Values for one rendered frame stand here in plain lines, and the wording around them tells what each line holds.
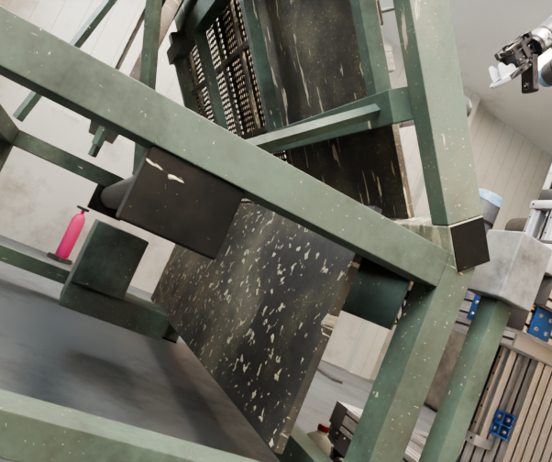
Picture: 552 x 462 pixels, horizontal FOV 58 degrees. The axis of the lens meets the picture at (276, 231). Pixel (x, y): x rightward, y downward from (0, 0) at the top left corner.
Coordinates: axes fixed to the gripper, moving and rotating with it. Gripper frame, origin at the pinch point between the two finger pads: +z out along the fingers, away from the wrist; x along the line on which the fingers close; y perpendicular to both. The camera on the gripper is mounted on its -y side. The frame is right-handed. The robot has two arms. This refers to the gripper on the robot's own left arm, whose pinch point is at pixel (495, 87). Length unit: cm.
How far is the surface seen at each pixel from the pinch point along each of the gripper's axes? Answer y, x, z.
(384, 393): -34, 18, 88
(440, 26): 27.3, 23.0, 27.6
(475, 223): -15, 22, 46
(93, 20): 123, -187, 44
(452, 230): -13, 22, 52
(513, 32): -61, -279, -322
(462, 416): -55, 18, 75
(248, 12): 64, -59, 25
